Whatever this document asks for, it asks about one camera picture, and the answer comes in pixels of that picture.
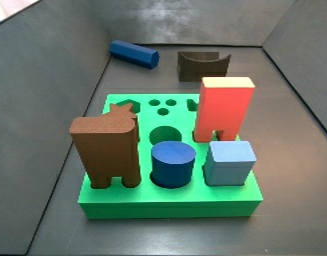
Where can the brown star block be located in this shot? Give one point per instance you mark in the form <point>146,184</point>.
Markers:
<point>122,111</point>

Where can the red arch block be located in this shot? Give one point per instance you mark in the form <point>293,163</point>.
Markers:
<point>223,102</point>

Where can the light blue cube block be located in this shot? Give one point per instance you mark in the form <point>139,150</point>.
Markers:
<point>229,163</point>

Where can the blue hexagon prism block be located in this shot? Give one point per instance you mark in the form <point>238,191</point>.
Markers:
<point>132,53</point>

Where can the brown arch block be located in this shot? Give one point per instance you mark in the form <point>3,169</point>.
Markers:
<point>106,141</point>

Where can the green shape sorter base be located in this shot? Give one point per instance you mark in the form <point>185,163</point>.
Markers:
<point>166,117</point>

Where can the dark blue cylinder block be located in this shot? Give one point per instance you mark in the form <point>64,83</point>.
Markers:
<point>173,163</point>

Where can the black curved cradle stand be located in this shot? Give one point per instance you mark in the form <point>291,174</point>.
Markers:
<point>201,64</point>

